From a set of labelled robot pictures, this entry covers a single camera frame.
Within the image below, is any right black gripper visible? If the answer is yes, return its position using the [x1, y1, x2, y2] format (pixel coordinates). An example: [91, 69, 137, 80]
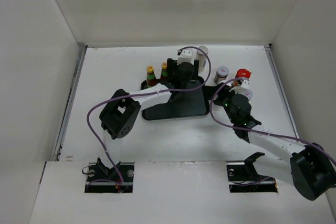
[204, 82, 241, 124]

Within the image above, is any green-label sauce bottle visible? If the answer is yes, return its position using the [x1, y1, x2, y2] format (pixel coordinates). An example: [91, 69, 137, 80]
[160, 62, 168, 83]

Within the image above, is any tall silver-capped white bottle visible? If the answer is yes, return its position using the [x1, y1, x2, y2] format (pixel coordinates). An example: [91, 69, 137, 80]
[196, 46, 208, 73]

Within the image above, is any red-label sauce bottle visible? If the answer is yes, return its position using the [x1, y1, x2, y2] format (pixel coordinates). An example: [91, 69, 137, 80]
[146, 66, 157, 88]

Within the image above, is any red-lid dark sauce jar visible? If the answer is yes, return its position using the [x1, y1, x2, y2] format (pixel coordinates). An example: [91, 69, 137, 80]
[233, 68, 251, 87]

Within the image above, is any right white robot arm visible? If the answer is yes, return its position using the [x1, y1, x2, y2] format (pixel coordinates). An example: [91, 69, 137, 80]
[206, 83, 335, 201]

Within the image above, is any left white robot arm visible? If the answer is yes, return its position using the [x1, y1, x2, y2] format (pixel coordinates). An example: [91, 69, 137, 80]
[99, 58, 208, 163]

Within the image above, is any black plastic tray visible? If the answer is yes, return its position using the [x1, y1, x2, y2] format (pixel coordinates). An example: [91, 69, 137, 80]
[141, 86, 209, 121]

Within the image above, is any grey-lid jar rear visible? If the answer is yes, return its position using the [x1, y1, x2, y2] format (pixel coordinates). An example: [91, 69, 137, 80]
[214, 66, 229, 84]

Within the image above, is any grey-lid jar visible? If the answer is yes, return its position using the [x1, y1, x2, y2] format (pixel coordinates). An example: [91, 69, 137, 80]
[243, 90, 253, 100]
[214, 66, 229, 84]

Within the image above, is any grey-lid jar front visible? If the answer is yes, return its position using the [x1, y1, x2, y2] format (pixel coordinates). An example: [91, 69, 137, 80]
[243, 90, 253, 100]

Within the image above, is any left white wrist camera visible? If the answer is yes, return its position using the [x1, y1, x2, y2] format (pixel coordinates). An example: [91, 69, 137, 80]
[177, 48, 193, 65]

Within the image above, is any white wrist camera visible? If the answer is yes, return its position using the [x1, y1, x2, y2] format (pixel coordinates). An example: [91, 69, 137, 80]
[177, 48, 193, 65]
[229, 77, 250, 94]

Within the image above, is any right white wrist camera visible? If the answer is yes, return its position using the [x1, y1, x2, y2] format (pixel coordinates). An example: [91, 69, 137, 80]
[229, 77, 250, 94]

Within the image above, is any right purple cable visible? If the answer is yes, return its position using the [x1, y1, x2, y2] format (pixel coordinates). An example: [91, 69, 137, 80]
[209, 78, 336, 168]

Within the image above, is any purple cable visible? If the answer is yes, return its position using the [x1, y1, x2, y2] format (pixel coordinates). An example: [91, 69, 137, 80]
[209, 78, 336, 168]
[86, 46, 212, 190]

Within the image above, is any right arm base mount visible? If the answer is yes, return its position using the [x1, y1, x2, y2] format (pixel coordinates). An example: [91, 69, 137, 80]
[226, 152, 278, 193]

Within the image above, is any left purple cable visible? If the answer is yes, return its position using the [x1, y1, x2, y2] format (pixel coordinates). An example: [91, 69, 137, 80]
[86, 46, 212, 190]

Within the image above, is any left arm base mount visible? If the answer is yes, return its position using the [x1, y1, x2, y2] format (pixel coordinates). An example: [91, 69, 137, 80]
[82, 158, 135, 194]

